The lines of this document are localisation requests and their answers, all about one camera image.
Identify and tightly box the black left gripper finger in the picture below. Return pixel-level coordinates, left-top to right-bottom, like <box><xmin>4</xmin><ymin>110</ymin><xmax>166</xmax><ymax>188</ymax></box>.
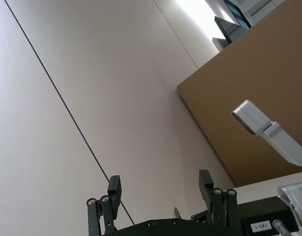
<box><xmin>86</xmin><ymin>175</ymin><xmax>122</xmax><ymax>236</ymax></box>

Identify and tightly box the brown board panel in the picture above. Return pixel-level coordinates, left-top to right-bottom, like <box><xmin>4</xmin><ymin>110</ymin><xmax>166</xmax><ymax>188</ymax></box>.
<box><xmin>176</xmin><ymin>0</ymin><xmax>302</xmax><ymax>187</ymax></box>

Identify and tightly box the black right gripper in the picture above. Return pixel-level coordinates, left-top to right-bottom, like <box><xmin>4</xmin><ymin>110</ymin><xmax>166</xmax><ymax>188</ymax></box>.
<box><xmin>198</xmin><ymin>169</ymin><xmax>300</xmax><ymax>236</ymax></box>

